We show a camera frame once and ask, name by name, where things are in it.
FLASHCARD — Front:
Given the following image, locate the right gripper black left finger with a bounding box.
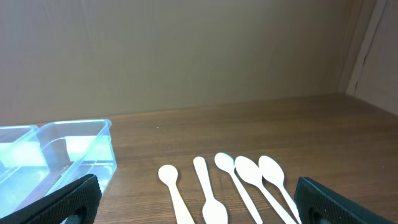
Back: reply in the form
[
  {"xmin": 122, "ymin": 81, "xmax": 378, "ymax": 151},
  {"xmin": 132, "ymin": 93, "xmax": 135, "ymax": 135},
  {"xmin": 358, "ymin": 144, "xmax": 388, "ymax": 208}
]
[{"xmin": 1, "ymin": 174, "xmax": 102, "ymax": 224}]

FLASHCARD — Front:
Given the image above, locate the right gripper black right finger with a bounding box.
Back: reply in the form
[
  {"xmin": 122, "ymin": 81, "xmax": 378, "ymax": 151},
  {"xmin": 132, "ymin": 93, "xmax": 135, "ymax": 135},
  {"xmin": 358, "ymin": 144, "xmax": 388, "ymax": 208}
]
[{"xmin": 294, "ymin": 177, "xmax": 392, "ymax": 224}]

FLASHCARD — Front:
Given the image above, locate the white plastic spoon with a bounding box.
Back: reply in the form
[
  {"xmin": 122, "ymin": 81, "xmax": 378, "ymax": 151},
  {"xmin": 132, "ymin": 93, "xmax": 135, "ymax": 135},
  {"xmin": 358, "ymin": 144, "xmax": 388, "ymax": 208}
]
[
  {"xmin": 258, "ymin": 156, "xmax": 302, "ymax": 224},
  {"xmin": 235, "ymin": 156, "xmax": 296, "ymax": 224}
]

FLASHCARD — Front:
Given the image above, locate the yellow plastic spoon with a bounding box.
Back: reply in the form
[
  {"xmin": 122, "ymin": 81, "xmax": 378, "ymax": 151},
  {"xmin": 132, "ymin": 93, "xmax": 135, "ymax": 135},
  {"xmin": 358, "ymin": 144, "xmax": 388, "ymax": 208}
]
[{"xmin": 158, "ymin": 164, "xmax": 195, "ymax": 224}]

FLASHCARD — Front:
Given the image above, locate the white wide-handle spoon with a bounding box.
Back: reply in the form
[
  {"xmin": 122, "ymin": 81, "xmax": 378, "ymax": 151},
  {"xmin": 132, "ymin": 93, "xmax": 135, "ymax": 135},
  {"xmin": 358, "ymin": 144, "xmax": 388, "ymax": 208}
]
[{"xmin": 193, "ymin": 156, "xmax": 228, "ymax": 224}]

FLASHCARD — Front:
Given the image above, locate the white slim spoon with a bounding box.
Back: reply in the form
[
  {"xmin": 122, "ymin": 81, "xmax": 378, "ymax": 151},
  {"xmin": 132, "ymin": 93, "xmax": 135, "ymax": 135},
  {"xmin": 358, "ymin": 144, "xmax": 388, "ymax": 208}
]
[{"xmin": 215, "ymin": 152, "xmax": 264, "ymax": 224}]

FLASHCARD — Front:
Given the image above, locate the clear plastic container right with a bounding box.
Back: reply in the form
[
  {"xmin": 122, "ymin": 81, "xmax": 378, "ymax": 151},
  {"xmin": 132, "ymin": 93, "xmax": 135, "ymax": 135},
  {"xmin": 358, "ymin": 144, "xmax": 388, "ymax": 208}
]
[{"xmin": 15, "ymin": 119, "xmax": 117, "ymax": 211}]

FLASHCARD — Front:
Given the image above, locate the clear plastic container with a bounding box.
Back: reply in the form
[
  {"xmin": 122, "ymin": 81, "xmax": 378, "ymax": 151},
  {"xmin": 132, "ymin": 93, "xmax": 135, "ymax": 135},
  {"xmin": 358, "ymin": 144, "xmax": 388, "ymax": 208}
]
[
  {"xmin": 1, "ymin": 125, "xmax": 49, "ymax": 218},
  {"xmin": 15, "ymin": 119, "xmax": 117, "ymax": 211}
]

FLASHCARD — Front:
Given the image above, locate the clear plastic container left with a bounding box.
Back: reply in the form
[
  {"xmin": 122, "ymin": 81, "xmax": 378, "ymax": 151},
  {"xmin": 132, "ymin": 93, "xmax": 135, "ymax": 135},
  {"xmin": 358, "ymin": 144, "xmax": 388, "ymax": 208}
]
[{"xmin": 1, "ymin": 125, "xmax": 49, "ymax": 218}]

